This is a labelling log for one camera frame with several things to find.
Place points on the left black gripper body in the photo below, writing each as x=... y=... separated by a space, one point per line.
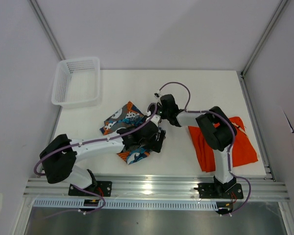
x=152 y=144

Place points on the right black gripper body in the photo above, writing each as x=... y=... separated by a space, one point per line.
x=163 y=113

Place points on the colourful patterned shorts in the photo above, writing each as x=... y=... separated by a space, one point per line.
x=128 y=115

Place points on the white plastic basket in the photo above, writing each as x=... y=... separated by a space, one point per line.
x=77 y=83

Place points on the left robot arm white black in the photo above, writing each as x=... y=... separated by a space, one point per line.
x=59 y=158

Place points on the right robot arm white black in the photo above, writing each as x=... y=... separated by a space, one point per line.
x=217 y=130

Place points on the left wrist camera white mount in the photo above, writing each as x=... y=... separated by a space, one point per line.
x=154 y=118

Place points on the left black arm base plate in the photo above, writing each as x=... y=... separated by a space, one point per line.
x=103 y=189

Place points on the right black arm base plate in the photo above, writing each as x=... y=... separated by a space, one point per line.
x=212 y=191

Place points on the right aluminium side rail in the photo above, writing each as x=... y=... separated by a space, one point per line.
x=256 y=127

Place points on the slotted white cable duct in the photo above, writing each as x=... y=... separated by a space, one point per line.
x=193 y=205

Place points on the aluminium rail beam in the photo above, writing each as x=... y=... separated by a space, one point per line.
x=148 y=187

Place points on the right aluminium frame post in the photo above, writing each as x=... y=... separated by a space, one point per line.
x=273 y=21

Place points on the aluminium frame post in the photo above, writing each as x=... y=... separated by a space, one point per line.
x=46 y=29
x=273 y=21

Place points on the left aluminium frame post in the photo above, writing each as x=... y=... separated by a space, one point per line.
x=46 y=29

